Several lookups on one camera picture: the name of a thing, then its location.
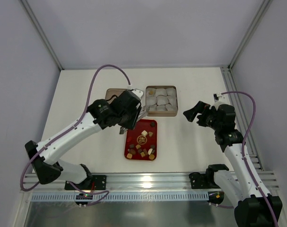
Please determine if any red rectangular tray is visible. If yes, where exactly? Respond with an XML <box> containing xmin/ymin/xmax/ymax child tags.
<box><xmin>124</xmin><ymin>119</ymin><xmax>157</xmax><ymax>161</ymax></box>

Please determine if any slotted cable duct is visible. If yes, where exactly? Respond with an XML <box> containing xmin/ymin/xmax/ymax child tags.
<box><xmin>30</xmin><ymin>191</ymin><xmax>209</xmax><ymax>202</ymax></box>

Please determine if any aluminium rail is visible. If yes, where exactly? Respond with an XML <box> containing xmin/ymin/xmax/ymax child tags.
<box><xmin>23</xmin><ymin>171</ymin><xmax>279</xmax><ymax>191</ymax></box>
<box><xmin>220</xmin><ymin>66</ymin><xmax>264</xmax><ymax>171</ymax></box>

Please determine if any gold square tin box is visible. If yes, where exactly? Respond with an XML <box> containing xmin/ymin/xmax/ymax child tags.
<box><xmin>145</xmin><ymin>85</ymin><xmax>178</xmax><ymax>117</ymax></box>

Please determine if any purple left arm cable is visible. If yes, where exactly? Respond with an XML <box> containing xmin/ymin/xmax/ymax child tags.
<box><xmin>20</xmin><ymin>64</ymin><xmax>132</xmax><ymax>191</ymax></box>

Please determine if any aluminium right side rail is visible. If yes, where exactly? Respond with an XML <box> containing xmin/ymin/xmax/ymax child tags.
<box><xmin>220</xmin><ymin>66</ymin><xmax>264</xmax><ymax>171</ymax></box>

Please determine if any gold tin lid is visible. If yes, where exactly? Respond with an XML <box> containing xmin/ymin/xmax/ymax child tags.
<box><xmin>105</xmin><ymin>88</ymin><xmax>140</xmax><ymax>117</ymax></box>

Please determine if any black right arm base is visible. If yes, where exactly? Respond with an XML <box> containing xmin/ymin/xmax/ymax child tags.
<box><xmin>189</xmin><ymin>172</ymin><xmax>220</xmax><ymax>190</ymax></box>

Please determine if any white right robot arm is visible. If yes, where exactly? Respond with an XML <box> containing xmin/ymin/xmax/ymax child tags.
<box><xmin>183</xmin><ymin>101</ymin><xmax>282</xmax><ymax>227</ymax></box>

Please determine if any white ridged chocolate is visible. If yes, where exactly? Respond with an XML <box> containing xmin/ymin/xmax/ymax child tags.
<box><xmin>142</xmin><ymin>130</ymin><xmax>148</xmax><ymax>136</ymax></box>

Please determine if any aluminium front rail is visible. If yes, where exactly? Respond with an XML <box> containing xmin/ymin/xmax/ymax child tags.
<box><xmin>23</xmin><ymin>171</ymin><xmax>279</xmax><ymax>191</ymax></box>

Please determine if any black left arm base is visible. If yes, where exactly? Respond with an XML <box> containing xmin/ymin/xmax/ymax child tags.
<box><xmin>64</xmin><ymin>175</ymin><xmax>107</xmax><ymax>191</ymax></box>

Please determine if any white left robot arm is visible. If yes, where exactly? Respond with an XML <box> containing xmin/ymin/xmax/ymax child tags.
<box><xmin>25</xmin><ymin>89</ymin><xmax>144</xmax><ymax>189</ymax></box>

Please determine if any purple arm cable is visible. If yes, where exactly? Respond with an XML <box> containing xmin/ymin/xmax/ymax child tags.
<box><xmin>220</xmin><ymin>91</ymin><xmax>280</xmax><ymax>227</ymax></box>
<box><xmin>20</xmin><ymin>64</ymin><xmax>132</xmax><ymax>191</ymax></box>

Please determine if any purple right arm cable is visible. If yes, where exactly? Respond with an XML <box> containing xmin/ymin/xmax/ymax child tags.
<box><xmin>220</xmin><ymin>91</ymin><xmax>280</xmax><ymax>227</ymax></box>

